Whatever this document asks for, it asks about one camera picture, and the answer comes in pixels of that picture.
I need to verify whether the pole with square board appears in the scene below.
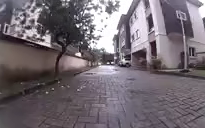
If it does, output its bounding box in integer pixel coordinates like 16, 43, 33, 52
175, 9, 192, 73

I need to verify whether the leafy tree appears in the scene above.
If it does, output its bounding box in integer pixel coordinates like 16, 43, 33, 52
32, 0, 121, 80

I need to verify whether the bush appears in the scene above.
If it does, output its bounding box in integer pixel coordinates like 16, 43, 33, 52
149, 58, 164, 71

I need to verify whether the wet brick paved road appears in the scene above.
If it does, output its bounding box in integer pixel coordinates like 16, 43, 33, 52
0, 64, 205, 128

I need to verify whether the dark building with white trim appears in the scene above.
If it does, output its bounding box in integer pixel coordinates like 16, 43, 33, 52
112, 13, 133, 65

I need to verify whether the concrete kerb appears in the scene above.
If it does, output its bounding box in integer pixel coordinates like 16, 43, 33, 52
152, 69, 205, 82

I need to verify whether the grass strip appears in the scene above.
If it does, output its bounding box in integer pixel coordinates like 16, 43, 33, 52
0, 68, 91, 100

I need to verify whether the white car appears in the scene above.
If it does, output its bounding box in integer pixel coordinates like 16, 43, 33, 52
118, 58, 132, 68

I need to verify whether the white and dark building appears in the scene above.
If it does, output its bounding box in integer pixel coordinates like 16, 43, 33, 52
126, 0, 205, 70

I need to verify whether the grass patch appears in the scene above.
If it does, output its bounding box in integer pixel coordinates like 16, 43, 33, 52
156, 68, 205, 80

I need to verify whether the black and white kerb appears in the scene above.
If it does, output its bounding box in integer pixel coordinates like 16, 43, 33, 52
0, 65, 98, 107

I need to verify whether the long beige boundary wall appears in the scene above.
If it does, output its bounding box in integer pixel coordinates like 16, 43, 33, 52
0, 31, 100, 88

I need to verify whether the pale building behind wall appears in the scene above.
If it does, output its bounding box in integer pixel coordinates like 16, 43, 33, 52
0, 0, 54, 48

